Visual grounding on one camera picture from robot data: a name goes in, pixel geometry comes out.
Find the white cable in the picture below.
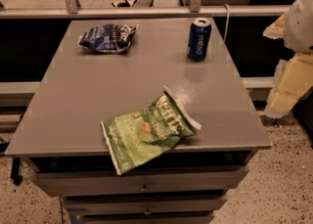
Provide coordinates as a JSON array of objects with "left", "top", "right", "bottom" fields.
[{"left": 222, "top": 3, "right": 231, "bottom": 43}]

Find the green Kettle chip bag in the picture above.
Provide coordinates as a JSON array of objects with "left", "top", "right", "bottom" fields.
[{"left": 101, "top": 86, "right": 201, "bottom": 175}]

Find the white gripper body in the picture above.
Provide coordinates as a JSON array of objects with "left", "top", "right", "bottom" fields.
[{"left": 284, "top": 0, "right": 313, "bottom": 54}]

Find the blue Pepsi can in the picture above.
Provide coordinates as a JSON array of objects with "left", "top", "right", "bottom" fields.
[{"left": 187, "top": 18, "right": 212, "bottom": 62}]

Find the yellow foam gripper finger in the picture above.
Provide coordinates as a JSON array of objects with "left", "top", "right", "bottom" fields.
[
  {"left": 265, "top": 53, "right": 313, "bottom": 118},
  {"left": 263, "top": 13, "right": 288, "bottom": 40}
]

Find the grey drawer cabinet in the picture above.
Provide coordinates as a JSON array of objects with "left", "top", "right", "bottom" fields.
[{"left": 4, "top": 17, "right": 273, "bottom": 224}]

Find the black caster leg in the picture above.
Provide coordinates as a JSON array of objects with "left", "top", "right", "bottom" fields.
[{"left": 10, "top": 157, "right": 22, "bottom": 186}]

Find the blue chip bag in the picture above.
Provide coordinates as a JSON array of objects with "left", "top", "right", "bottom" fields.
[{"left": 79, "top": 23, "right": 138, "bottom": 54}]

